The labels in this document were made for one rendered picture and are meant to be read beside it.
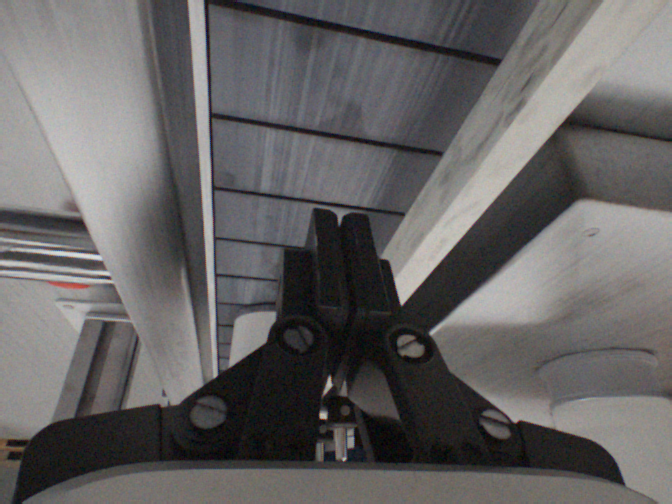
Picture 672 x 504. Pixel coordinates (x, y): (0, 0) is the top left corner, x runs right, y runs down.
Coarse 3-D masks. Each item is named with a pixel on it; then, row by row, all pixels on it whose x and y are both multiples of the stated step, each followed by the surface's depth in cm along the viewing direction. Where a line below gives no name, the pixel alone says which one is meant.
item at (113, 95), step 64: (0, 0) 3; (64, 0) 3; (128, 0) 3; (64, 64) 3; (128, 64) 3; (192, 64) 5; (64, 128) 4; (128, 128) 4; (192, 128) 5; (128, 192) 5; (192, 192) 6; (128, 256) 6; (192, 256) 7; (192, 320) 8; (192, 384) 12
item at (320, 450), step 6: (324, 396) 56; (324, 402) 55; (324, 420) 53; (324, 426) 53; (318, 432) 53; (324, 432) 52; (330, 432) 53; (318, 438) 52; (324, 438) 52; (330, 438) 53; (318, 444) 53; (324, 444) 53; (318, 450) 52; (324, 450) 53; (318, 456) 52; (324, 456) 52
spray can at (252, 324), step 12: (240, 312) 28; (252, 312) 27; (264, 312) 27; (240, 324) 27; (252, 324) 27; (264, 324) 26; (240, 336) 27; (252, 336) 26; (264, 336) 26; (240, 348) 26; (252, 348) 26
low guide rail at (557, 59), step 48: (576, 0) 8; (624, 0) 8; (528, 48) 10; (576, 48) 8; (624, 48) 8; (480, 96) 12; (528, 96) 10; (576, 96) 9; (480, 144) 11; (528, 144) 11; (432, 192) 14; (480, 192) 12; (432, 240) 14
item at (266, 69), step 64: (256, 0) 11; (320, 0) 11; (384, 0) 11; (448, 0) 11; (512, 0) 11; (256, 64) 13; (320, 64) 13; (384, 64) 13; (448, 64) 13; (256, 128) 15; (320, 128) 15; (384, 128) 15; (448, 128) 15; (256, 192) 18; (320, 192) 18; (384, 192) 18; (256, 256) 22
